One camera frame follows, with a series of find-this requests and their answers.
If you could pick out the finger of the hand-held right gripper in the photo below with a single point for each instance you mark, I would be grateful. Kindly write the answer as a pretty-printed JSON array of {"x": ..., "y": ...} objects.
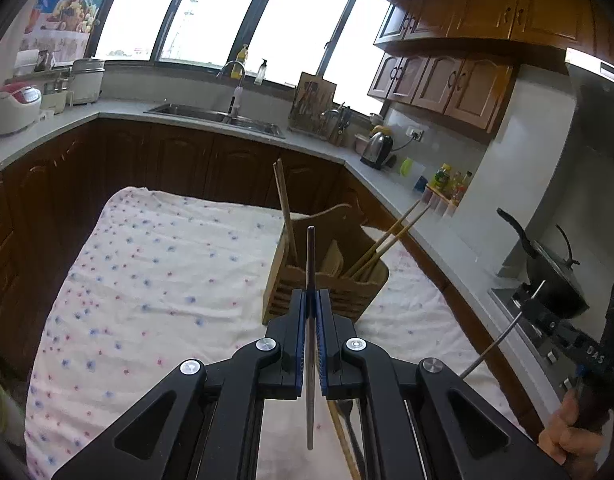
[
  {"x": 542, "y": 305},
  {"x": 567, "y": 340}
]

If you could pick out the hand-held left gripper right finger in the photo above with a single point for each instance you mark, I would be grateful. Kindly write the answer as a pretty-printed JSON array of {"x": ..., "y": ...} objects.
[{"x": 323, "y": 345}]

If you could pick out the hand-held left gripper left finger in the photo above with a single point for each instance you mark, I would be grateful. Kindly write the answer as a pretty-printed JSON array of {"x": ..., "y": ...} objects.
[{"x": 301, "y": 340}]

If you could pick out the wooden utensil holder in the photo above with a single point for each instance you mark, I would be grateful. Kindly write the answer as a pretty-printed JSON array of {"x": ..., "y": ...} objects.
[{"x": 337, "y": 295}]

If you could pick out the steel chopstick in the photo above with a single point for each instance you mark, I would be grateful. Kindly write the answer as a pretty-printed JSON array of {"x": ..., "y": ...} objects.
[
  {"x": 492, "y": 346},
  {"x": 311, "y": 260}
]

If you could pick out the wooden chopstick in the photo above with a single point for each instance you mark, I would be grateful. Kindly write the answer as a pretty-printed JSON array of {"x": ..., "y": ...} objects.
[
  {"x": 343, "y": 435},
  {"x": 398, "y": 240},
  {"x": 387, "y": 234},
  {"x": 285, "y": 205}
]

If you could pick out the person's right hand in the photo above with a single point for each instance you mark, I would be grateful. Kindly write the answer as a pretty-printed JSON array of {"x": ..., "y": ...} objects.
[{"x": 567, "y": 435}]

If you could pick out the black wok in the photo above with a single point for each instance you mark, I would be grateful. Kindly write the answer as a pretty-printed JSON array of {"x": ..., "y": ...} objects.
[{"x": 557, "y": 287}]

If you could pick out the gas stove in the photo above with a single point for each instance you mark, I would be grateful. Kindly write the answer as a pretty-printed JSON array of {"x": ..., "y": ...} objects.
[{"x": 509, "y": 300}]

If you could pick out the glass wok lid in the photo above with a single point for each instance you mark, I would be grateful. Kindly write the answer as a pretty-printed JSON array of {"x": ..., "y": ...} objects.
[{"x": 552, "y": 260}]

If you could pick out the spice jar rack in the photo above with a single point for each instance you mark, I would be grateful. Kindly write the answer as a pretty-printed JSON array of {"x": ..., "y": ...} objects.
[{"x": 439, "y": 202}]

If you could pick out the small sauce bottle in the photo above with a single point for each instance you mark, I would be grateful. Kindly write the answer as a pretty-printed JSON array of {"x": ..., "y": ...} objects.
[{"x": 458, "y": 186}]

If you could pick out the white floral tablecloth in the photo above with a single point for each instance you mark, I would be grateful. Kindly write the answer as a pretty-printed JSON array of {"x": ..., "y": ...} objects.
[{"x": 162, "y": 285}]

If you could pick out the yellow-green drink bottle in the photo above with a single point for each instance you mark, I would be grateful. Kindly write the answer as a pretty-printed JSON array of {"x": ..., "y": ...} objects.
[{"x": 442, "y": 177}]

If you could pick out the white plastic container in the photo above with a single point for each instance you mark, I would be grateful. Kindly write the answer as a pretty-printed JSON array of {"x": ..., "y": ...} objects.
[{"x": 418, "y": 172}]

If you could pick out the green cup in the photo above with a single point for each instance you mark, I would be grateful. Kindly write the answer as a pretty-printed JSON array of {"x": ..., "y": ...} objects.
[{"x": 407, "y": 166}]

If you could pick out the steel electric kettle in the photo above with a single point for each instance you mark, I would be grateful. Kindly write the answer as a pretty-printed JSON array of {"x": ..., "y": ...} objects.
[{"x": 377, "y": 150}]

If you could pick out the wooden cutting board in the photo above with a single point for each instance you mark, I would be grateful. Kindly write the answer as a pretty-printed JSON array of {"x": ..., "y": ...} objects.
[
  {"x": 307, "y": 110},
  {"x": 322, "y": 85}
]

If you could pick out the wooden upper cabinets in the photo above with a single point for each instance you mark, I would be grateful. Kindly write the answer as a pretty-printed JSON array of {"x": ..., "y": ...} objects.
[{"x": 462, "y": 85}]

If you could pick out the steel range hood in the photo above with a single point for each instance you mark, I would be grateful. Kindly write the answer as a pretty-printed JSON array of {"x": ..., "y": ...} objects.
[{"x": 602, "y": 67}]

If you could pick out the chrome kitchen faucet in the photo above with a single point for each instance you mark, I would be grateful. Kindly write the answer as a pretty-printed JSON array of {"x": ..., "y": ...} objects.
[{"x": 235, "y": 97}]

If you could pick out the steel kitchen sink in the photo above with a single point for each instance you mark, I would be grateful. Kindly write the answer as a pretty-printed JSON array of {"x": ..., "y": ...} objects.
[{"x": 187, "y": 110}]

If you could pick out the clear pump bottle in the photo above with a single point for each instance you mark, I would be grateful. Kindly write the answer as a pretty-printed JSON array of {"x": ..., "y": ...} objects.
[{"x": 259, "y": 76}]

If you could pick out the yellow dish soap bottle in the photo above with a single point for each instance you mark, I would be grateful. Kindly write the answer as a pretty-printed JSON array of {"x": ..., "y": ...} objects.
[{"x": 241, "y": 60}]

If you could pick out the large kitchen window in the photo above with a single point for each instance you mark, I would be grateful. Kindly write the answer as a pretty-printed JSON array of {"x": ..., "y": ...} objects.
[{"x": 287, "y": 20}]

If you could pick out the grey kitchen countertop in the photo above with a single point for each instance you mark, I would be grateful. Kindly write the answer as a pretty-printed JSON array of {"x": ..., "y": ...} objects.
[{"x": 62, "y": 120}]

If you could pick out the white steamer pot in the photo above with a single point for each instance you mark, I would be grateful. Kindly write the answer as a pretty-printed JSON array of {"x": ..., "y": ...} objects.
[{"x": 87, "y": 85}]

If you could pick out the small white appliance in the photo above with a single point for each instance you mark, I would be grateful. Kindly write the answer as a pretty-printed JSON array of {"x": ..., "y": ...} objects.
[{"x": 54, "y": 97}]

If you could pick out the white and red rice cooker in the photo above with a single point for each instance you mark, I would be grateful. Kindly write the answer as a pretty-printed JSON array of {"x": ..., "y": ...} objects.
[{"x": 12, "y": 110}]

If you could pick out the metal pitcher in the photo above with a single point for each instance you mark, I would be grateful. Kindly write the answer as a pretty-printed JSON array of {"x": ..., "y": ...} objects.
[{"x": 42, "y": 62}]

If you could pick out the white wall outlet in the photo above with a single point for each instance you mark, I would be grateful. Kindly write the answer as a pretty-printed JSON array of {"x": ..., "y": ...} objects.
[{"x": 415, "y": 134}]

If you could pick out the fruit and beach wall poster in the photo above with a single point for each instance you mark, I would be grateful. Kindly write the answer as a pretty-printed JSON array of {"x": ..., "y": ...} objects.
[{"x": 72, "y": 5}]

